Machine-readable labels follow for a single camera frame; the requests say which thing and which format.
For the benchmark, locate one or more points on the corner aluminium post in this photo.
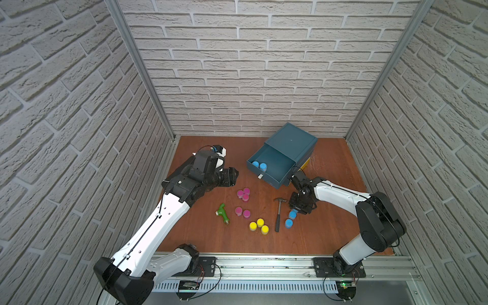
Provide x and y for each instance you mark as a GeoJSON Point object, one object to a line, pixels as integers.
{"type": "Point", "coordinates": [131, 45]}
{"type": "Point", "coordinates": [418, 16]}

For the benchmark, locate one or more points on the left corner aluminium post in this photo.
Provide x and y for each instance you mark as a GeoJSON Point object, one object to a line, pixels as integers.
{"type": "Point", "coordinates": [131, 45]}

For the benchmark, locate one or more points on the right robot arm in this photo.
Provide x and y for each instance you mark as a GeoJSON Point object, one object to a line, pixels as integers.
{"type": "Point", "coordinates": [379, 222]}

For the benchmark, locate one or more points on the steel claw hammer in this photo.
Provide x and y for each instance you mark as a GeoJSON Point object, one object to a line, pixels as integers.
{"type": "Point", "coordinates": [278, 219]}

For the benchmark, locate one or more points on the right controller box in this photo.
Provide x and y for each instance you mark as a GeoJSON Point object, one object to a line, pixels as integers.
{"type": "Point", "coordinates": [346, 290]}

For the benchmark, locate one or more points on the teal drawer cabinet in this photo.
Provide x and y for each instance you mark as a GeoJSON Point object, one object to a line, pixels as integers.
{"type": "Point", "coordinates": [293, 142]}

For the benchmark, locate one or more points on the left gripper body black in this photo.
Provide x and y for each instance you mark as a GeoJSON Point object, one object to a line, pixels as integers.
{"type": "Point", "coordinates": [227, 176]}

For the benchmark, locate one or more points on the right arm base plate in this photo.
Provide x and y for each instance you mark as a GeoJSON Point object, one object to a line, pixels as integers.
{"type": "Point", "coordinates": [328, 267]}

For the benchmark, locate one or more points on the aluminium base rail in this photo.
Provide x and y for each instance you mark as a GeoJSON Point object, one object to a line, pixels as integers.
{"type": "Point", "coordinates": [289, 274]}

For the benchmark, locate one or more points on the teal top drawer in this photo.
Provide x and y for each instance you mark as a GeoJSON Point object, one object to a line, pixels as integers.
{"type": "Point", "coordinates": [279, 165]}

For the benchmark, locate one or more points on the green toy drill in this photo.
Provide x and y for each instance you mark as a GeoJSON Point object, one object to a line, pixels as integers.
{"type": "Point", "coordinates": [222, 213]}

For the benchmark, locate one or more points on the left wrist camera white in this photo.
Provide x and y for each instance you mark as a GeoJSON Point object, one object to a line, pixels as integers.
{"type": "Point", "coordinates": [219, 152]}

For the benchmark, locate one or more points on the controller box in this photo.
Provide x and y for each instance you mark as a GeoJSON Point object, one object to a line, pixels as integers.
{"type": "Point", "coordinates": [187, 289]}
{"type": "Point", "coordinates": [346, 290]}

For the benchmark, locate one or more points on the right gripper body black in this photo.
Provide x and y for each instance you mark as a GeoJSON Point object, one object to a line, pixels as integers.
{"type": "Point", "coordinates": [298, 203]}

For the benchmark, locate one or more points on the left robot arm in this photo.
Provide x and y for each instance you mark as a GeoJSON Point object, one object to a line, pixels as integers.
{"type": "Point", "coordinates": [130, 275]}

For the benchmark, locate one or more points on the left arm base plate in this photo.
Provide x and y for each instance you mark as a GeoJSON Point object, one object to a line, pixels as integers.
{"type": "Point", "coordinates": [201, 266]}

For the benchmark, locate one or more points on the left controller box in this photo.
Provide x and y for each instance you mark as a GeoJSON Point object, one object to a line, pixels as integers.
{"type": "Point", "coordinates": [187, 289]}

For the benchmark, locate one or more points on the right corner aluminium post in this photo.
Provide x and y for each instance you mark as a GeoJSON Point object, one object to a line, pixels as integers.
{"type": "Point", "coordinates": [418, 16]}

